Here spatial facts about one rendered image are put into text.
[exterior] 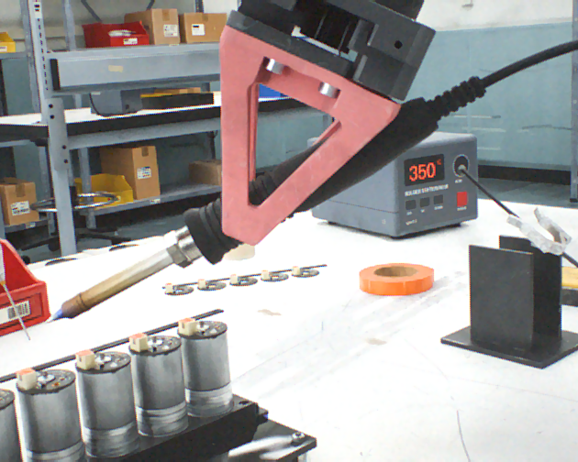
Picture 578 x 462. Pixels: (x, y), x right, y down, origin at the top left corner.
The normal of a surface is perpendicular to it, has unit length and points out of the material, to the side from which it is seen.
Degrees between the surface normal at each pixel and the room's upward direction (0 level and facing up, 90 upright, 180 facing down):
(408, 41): 90
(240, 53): 109
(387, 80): 90
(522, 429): 0
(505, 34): 90
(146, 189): 90
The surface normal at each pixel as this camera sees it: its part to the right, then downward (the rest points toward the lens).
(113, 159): -0.69, 0.22
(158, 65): 0.66, 0.11
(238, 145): -0.18, 0.52
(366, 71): -0.04, 0.22
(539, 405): -0.06, -0.98
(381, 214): -0.84, 0.16
